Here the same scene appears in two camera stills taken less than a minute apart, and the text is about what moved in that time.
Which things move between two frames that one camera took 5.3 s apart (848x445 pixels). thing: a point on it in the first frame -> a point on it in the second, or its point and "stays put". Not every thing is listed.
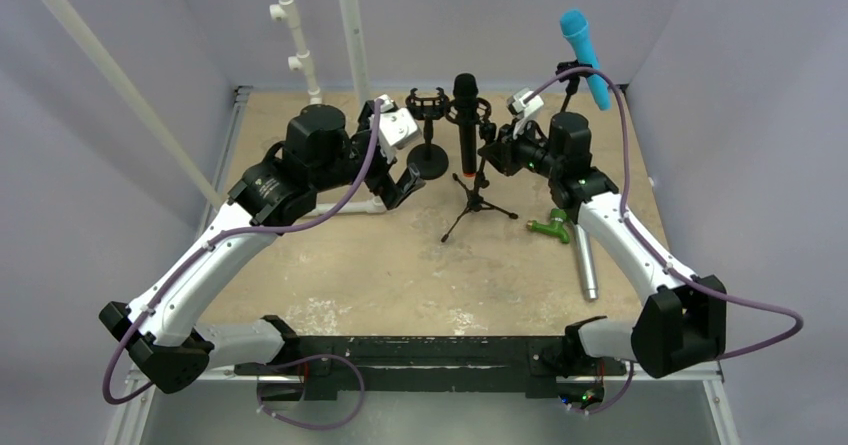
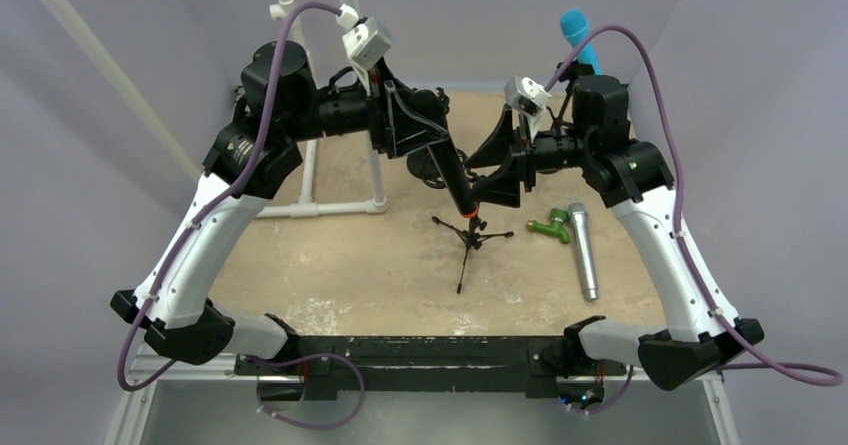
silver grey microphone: [589, 278] stays put
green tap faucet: [557, 226] stays put
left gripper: [383, 185] -> [395, 124]
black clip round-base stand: [570, 120] stays put
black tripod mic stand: [487, 134] -> [473, 238]
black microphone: [465, 88] -> [453, 173]
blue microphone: [574, 24] stays put
